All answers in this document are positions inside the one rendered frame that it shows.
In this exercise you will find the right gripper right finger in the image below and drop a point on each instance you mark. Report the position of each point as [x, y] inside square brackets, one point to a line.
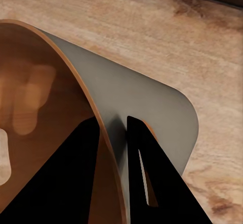
[176, 203]

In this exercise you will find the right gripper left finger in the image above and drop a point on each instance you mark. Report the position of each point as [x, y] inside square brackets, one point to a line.
[60, 192]

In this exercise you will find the trash can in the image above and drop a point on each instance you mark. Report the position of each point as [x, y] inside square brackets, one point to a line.
[48, 86]

